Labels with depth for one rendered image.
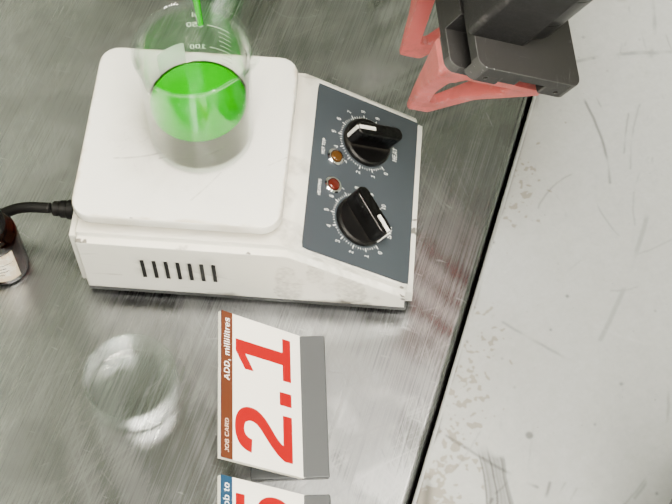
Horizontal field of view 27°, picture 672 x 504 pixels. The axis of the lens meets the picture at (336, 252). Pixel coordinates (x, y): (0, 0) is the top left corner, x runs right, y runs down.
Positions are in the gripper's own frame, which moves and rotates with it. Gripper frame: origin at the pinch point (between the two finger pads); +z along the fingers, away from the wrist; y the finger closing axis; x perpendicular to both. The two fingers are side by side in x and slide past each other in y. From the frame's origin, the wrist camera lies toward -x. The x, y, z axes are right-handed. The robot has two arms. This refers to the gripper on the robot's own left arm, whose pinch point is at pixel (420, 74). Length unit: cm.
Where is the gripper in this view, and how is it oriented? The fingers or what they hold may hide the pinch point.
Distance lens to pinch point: 80.6
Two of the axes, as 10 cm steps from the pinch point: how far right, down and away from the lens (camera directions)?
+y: 1.0, 9.2, -3.7
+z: -5.0, 3.7, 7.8
